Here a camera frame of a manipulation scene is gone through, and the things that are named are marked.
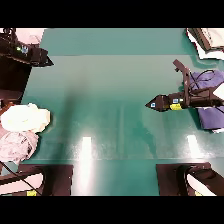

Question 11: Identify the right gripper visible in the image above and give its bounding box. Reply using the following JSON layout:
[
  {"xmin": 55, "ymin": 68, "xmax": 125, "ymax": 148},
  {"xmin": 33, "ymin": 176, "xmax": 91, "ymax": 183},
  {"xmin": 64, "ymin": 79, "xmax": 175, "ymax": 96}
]
[{"xmin": 145, "ymin": 94, "xmax": 190, "ymax": 113}]

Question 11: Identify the purple garment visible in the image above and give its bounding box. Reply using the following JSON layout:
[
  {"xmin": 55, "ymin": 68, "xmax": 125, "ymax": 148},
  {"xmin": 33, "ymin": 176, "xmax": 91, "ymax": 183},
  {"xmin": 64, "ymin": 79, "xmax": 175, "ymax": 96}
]
[{"xmin": 186, "ymin": 69, "xmax": 224, "ymax": 134}]

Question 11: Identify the dark brown garment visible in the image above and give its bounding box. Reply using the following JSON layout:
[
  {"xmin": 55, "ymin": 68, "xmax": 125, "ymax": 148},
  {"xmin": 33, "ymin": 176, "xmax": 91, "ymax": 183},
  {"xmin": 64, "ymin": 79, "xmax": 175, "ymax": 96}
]
[{"xmin": 190, "ymin": 28, "xmax": 224, "ymax": 53}]

